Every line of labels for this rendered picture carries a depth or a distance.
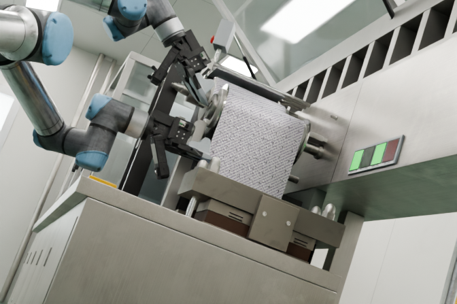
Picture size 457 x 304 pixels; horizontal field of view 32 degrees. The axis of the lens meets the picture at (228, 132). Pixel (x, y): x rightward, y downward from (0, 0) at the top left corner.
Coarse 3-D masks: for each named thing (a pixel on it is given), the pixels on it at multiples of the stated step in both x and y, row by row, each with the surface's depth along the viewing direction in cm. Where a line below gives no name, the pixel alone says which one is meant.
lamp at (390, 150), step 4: (396, 140) 178; (388, 144) 182; (392, 144) 179; (396, 144) 177; (388, 148) 181; (392, 148) 179; (388, 152) 180; (392, 152) 178; (384, 156) 181; (388, 156) 179; (392, 156) 177; (384, 160) 180; (388, 160) 178
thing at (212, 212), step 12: (204, 204) 194; (216, 204) 190; (204, 216) 191; (216, 216) 190; (228, 216) 190; (240, 216) 192; (252, 216) 192; (228, 228) 190; (240, 228) 191; (300, 240) 195; (312, 240) 195; (288, 252) 193; (300, 252) 194
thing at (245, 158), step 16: (224, 128) 213; (224, 144) 212; (240, 144) 214; (256, 144) 215; (272, 144) 216; (224, 160) 212; (240, 160) 213; (256, 160) 214; (272, 160) 216; (288, 160) 217; (240, 176) 212; (256, 176) 214; (272, 176) 215; (288, 176) 216; (272, 192) 214
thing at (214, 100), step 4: (212, 96) 221; (216, 96) 218; (212, 100) 219; (216, 100) 217; (212, 104) 216; (216, 104) 216; (208, 108) 220; (212, 108) 216; (208, 112) 217; (212, 112) 217; (208, 116) 217
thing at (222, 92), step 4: (220, 92) 219; (224, 92) 217; (220, 96) 217; (220, 100) 215; (220, 104) 214; (216, 108) 216; (216, 112) 214; (212, 116) 217; (216, 116) 215; (208, 120) 220; (212, 120) 216; (208, 124) 218; (216, 124) 216; (304, 128) 221; (304, 132) 220; (304, 136) 220; (300, 144) 219; (300, 148) 220
